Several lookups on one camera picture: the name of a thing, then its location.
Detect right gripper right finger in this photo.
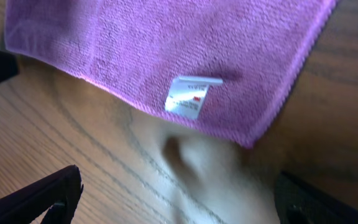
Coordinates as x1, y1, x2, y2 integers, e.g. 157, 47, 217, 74
274, 172, 358, 224

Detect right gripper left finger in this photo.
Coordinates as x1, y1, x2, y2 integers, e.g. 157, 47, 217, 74
0, 165, 83, 224

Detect purple microfiber cloth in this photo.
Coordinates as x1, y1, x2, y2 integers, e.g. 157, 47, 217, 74
4, 0, 336, 147

